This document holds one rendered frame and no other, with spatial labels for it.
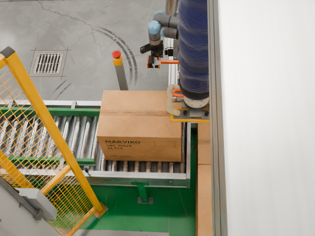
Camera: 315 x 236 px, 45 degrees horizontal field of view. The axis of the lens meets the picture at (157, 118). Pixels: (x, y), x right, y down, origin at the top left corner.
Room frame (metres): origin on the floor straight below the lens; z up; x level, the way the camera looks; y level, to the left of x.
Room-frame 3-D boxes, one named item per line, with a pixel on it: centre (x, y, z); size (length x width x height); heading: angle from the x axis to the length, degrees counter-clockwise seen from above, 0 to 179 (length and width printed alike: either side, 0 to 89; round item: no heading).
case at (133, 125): (1.49, 0.12, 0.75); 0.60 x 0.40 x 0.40; 82
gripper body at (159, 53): (1.70, -0.04, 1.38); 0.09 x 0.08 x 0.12; 81
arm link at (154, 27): (1.71, -0.04, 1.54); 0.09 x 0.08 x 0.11; 158
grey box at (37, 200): (0.63, 0.63, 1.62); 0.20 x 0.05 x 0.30; 82
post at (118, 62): (2.00, 0.27, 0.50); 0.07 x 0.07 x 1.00; 82
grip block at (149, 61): (1.71, -0.01, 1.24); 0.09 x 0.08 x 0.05; 171
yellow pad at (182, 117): (1.31, -0.25, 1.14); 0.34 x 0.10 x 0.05; 81
